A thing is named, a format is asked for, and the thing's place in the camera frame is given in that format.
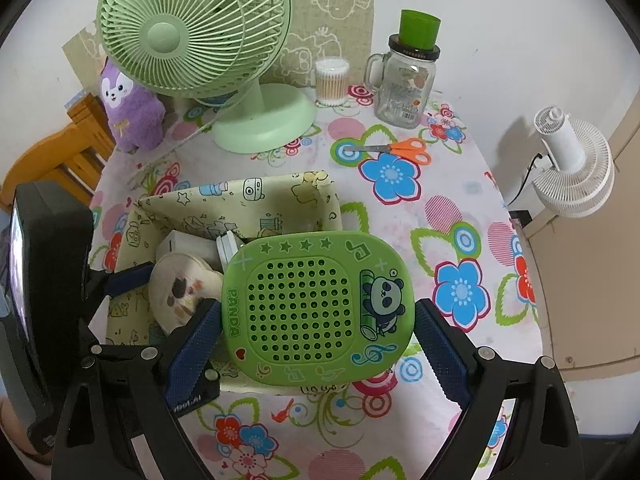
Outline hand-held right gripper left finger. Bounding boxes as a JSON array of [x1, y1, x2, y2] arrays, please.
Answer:
[[50, 299, 223, 480]]

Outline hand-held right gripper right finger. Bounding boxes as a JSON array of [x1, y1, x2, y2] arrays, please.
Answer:
[[415, 298, 582, 480]]

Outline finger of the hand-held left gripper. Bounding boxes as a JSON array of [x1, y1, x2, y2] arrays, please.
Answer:
[[82, 262, 156, 331]]

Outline cream round cartoon mirror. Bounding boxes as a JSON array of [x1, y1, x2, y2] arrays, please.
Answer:
[[150, 252, 224, 336]]

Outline white charger plug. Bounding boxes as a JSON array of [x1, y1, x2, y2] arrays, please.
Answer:
[[157, 230, 201, 262], [216, 232, 246, 267]]

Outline green panda speaker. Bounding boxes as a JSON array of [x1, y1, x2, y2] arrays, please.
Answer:
[[221, 230, 416, 398]]

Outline yellow cartoon-print storage box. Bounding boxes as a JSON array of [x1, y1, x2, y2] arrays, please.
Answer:
[[107, 170, 343, 396]]

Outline wooden chair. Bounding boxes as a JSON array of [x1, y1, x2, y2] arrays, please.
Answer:
[[0, 92, 118, 206]]

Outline floral tablecloth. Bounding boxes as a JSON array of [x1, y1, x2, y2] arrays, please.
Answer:
[[87, 85, 546, 480]]

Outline beige wooden door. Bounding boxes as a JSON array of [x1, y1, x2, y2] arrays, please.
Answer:
[[520, 75, 640, 436]]

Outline purple plush toy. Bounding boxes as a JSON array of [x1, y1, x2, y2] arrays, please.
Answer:
[[99, 59, 166, 151]]

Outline white clip fan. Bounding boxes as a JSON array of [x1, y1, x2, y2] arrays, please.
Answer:
[[531, 105, 615, 218]]

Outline green desk fan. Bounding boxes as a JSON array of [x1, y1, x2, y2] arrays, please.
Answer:
[[97, 0, 317, 155]]

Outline glass mug jar green lid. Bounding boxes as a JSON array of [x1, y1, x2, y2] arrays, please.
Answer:
[[366, 9, 442, 128]]

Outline clear cotton swab jar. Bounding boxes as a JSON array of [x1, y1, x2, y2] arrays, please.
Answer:
[[315, 58, 350, 107]]

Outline white power cord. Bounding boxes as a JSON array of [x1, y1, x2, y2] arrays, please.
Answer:
[[127, 107, 236, 181]]

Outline black fan cable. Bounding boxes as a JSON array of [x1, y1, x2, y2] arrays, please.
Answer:
[[507, 152, 546, 206]]

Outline orange handled scissors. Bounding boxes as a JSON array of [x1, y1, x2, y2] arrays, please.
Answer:
[[361, 137, 432, 165]]

